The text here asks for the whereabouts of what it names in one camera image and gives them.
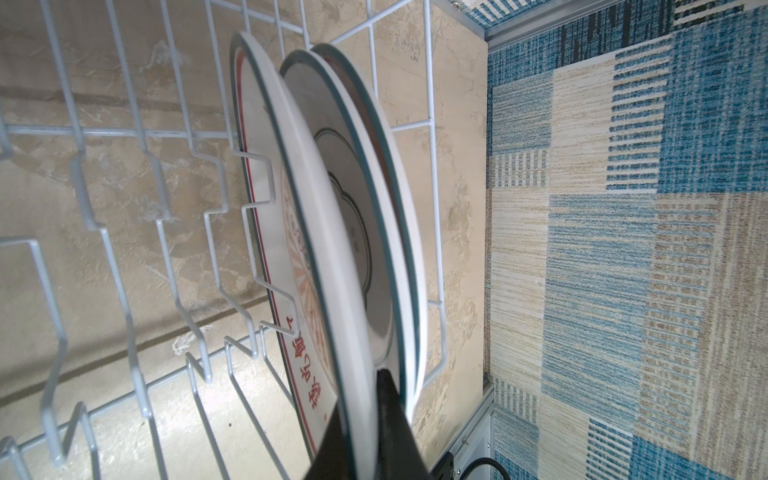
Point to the white wire dish rack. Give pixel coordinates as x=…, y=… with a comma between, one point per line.
x=122, y=250

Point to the white round plate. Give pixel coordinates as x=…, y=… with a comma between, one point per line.
x=390, y=160
x=363, y=198
x=306, y=260

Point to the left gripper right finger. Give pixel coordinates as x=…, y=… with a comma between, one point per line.
x=398, y=456

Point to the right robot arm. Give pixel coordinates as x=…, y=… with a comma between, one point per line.
x=445, y=468

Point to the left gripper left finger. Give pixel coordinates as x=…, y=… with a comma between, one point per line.
x=332, y=459

